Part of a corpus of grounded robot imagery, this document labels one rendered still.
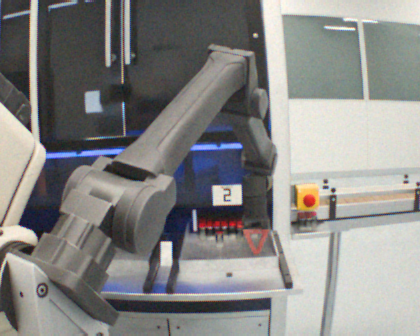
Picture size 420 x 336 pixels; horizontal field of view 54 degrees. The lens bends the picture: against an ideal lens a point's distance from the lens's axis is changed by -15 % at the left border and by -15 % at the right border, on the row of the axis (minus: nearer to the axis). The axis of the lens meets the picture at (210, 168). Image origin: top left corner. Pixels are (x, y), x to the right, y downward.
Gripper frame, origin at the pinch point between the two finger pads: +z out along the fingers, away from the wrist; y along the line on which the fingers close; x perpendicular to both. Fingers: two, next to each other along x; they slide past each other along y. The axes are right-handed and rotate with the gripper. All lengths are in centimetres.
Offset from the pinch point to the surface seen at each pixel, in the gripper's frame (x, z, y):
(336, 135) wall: -134, -23, 487
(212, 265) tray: 11.4, 3.1, -1.1
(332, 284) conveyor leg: -31, 27, 43
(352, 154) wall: -157, 3, 490
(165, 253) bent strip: 24.3, 0.9, 4.9
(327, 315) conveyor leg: -30, 42, 45
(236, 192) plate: 4.5, -12.8, 23.0
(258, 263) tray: -0.5, 3.3, -1.0
